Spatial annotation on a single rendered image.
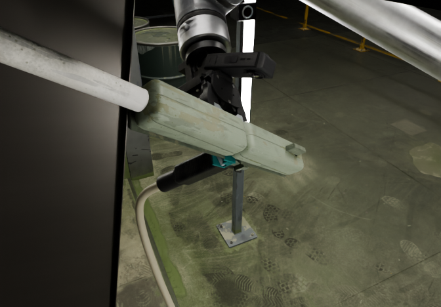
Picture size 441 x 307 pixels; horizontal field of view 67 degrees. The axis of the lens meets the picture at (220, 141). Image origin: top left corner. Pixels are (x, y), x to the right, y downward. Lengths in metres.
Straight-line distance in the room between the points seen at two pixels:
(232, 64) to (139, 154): 2.09
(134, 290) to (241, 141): 1.61
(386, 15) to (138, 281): 1.71
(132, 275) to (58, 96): 1.57
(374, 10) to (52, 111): 0.57
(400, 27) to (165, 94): 0.48
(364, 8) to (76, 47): 0.49
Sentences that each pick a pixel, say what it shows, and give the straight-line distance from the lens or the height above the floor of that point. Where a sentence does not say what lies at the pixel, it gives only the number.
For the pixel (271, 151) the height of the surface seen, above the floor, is 1.37.
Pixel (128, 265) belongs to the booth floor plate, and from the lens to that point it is 2.07.
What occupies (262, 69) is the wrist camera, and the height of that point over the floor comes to 1.47.
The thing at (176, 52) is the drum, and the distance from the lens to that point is 2.83.
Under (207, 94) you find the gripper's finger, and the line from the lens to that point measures 0.49.
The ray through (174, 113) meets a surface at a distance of 0.34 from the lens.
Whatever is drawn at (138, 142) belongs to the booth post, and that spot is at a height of 0.33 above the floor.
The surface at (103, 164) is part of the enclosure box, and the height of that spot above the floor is 1.29.
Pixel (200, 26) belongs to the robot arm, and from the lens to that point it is 0.58.
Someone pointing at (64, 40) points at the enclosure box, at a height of 1.50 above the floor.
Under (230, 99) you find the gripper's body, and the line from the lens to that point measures 0.52.
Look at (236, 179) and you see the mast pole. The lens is 1.89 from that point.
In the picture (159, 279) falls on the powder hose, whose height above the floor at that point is 1.00.
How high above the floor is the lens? 1.63
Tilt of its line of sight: 32 degrees down
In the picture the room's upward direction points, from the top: straight up
